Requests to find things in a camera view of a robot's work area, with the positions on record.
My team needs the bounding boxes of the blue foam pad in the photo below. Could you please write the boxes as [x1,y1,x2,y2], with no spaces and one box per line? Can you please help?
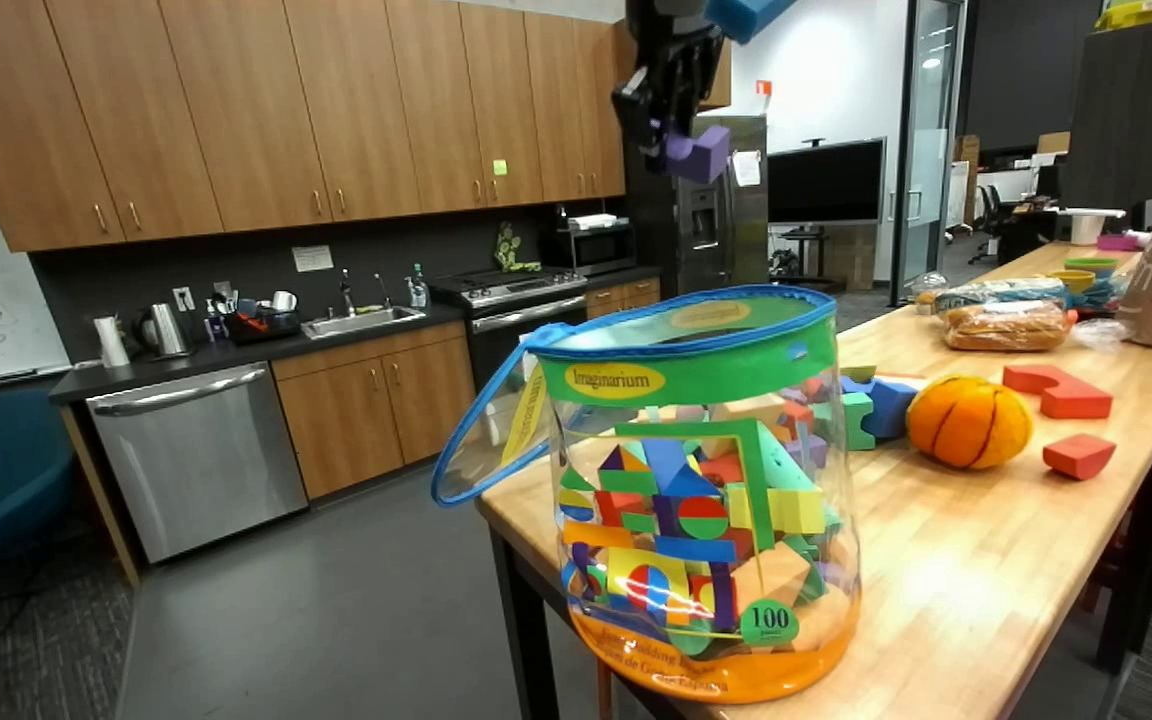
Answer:
[703,0,801,48]

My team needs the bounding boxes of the black kitchen countertop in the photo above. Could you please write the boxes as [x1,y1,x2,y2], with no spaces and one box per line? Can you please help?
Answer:
[47,262,669,404]

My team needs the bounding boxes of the silver toaster oven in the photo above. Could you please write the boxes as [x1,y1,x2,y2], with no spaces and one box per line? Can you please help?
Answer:
[547,209,635,275]

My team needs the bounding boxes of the white wall outlet plate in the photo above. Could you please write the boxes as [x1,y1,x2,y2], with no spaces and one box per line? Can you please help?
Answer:
[289,241,340,279]

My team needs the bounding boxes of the bagged bread loaf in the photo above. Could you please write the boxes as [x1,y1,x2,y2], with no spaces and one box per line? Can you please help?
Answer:
[936,298,1076,354]

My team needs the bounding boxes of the black table leg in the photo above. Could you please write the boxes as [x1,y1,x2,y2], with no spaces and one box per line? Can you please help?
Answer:
[1091,385,1152,675]
[483,520,569,720]

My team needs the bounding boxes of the stainless steel refrigerator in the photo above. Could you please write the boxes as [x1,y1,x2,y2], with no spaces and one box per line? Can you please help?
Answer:
[630,111,777,298]

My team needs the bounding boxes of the black office chair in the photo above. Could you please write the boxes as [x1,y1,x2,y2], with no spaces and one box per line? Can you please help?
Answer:
[972,174,1023,258]

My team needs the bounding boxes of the red wooden block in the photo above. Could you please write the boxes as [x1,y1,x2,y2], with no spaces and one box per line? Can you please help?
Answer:
[1041,432,1119,485]

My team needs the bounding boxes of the green foam block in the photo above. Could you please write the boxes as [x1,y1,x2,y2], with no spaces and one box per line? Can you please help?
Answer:
[835,380,882,457]

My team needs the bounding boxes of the small bag of blocks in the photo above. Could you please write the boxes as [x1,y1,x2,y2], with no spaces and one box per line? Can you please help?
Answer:
[1053,250,1129,320]

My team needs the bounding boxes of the stainless oven range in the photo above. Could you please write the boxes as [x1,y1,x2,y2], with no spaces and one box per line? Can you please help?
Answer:
[448,262,594,393]

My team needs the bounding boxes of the pile of dishes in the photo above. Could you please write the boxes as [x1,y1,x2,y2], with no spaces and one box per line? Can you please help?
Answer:
[201,279,305,345]

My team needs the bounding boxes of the steel kitchen sink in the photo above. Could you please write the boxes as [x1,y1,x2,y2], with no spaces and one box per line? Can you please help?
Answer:
[296,302,433,345]

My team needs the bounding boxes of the purple I-shaped foam block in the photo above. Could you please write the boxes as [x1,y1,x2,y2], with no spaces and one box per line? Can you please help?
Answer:
[666,118,736,187]

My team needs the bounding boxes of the blue foam block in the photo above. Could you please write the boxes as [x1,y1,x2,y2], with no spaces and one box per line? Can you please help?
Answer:
[865,376,925,445]

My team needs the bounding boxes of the wooden upper wall cabinets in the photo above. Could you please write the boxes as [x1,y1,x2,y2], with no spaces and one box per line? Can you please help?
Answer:
[0,0,635,256]

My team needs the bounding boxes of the white paper towel roll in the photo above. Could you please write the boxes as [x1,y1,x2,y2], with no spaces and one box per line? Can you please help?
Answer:
[91,312,135,376]

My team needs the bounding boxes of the wooden lower kitchen cabinet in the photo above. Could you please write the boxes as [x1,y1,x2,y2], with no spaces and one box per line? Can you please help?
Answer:
[269,316,481,502]

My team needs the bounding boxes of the glass door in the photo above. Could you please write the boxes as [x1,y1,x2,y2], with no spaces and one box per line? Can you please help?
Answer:
[887,0,977,302]

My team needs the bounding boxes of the stainless steel dishwasher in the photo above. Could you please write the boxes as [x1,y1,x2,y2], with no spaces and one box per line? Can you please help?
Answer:
[86,359,314,567]

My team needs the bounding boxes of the clear plastic block bag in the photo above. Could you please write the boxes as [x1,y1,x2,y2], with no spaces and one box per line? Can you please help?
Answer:
[427,279,870,706]

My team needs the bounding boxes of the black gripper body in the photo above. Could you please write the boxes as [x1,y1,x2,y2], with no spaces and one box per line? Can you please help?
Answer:
[609,37,730,135]

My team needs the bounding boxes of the white paper note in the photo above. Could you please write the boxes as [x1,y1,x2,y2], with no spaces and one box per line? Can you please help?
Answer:
[730,149,769,193]

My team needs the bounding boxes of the small green plant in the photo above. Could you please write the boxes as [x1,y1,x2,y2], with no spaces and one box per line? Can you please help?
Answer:
[492,216,542,279]

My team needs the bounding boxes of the black television screen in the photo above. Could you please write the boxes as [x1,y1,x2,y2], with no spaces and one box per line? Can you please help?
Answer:
[763,135,887,226]

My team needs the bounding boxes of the red foam arch block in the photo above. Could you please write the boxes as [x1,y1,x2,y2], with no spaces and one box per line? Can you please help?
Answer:
[999,359,1119,423]

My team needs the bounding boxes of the orange plush basketball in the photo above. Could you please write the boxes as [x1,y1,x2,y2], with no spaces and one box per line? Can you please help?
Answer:
[906,372,1038,472]

